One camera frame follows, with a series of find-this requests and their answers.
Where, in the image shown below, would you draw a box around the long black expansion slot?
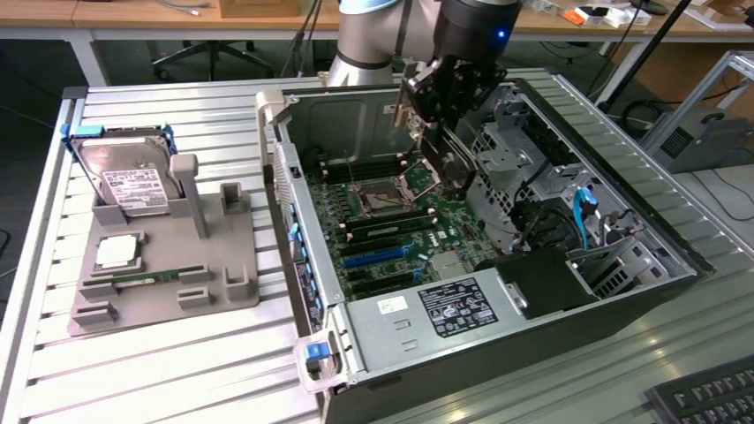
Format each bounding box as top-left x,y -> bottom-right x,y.
356,280 -> 417,298
350,269 -> 414,288
337,237 -> 406,258

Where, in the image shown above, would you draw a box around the brown cardboard piece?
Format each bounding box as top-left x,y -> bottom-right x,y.
703,0 -> 754,22

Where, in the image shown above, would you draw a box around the hard disk with blue carrier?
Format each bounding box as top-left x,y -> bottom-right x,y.
59,125 -> 181,218

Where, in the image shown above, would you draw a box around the green motherboard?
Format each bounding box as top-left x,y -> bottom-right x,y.
305,152 -> 506,301

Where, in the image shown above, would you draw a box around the coiled black cable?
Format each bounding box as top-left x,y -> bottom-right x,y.
617,97 -> 656,130

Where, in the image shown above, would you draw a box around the silver CPU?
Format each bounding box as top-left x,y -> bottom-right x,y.
93,236 -> 142,269

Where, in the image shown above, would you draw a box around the grey control box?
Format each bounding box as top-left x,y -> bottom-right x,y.
652,110 -> 754,176

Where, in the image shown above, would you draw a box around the metal socket cover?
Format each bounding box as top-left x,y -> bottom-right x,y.
397,156 -> 434,189

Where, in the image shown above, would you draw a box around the blue expansion slot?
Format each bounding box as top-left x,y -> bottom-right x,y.
341,247 -> 414,269

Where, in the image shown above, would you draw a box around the metal disk bay cage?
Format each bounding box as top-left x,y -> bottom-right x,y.
464,86 -> 596,248

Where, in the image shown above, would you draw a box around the grey parts rack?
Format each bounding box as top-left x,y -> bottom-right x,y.
65,152 -> 260,339

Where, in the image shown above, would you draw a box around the grey perforated metal bracket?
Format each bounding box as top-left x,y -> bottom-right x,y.
563,236 -> 676,301

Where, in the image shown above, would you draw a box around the grey power supply unit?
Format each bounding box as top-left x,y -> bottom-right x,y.
344,269 -> 525,372

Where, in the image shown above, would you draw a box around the black keyboard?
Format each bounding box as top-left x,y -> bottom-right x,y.
644,355 -> 754,424

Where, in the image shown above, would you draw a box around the blue disk wire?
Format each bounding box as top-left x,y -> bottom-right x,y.
571,187 -> 599,257

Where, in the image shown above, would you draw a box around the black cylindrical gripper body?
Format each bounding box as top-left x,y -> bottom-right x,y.
432,0 -> 524,72

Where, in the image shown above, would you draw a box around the grey cable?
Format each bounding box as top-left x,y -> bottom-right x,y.
155,0 -> 212,18

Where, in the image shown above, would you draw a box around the black stand pole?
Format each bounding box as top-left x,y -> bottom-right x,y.
593,0 -> 696,111

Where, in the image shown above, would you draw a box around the graphics card with metal bracket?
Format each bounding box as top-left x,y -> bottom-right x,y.
392,99 -> 478,202

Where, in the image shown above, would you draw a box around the black plastic duct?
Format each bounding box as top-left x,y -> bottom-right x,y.
476,246 -> 599,322

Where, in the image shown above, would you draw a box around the white papers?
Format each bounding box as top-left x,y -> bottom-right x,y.
681,4 -> 754,32

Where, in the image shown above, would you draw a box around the silver chipset heatsink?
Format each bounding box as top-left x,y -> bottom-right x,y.
426,254 -> 472,279

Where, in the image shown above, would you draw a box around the black office chair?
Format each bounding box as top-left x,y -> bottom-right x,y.
149,39 -> 277,83

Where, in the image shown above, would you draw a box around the black open PC case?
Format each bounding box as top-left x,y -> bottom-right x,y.
253,77 -> 717,424

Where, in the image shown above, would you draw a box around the white box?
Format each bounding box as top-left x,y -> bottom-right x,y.
605,7 -> 653,28

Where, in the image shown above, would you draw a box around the CPU socket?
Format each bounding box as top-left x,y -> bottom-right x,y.
346,176 -> 417,218

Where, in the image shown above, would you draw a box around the wooden desk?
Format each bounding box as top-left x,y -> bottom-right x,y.
0,0 -> 754,87

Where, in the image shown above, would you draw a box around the aluminium profile frame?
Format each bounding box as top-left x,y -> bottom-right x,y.
637,49 -> 754,151

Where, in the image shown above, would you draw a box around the green RAM stick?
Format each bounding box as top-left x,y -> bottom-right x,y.
110,269 -> 181,287
350,216 -> 434,240

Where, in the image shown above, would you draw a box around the orange and black box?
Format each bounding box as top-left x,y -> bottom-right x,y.
561,6 -> 608,27

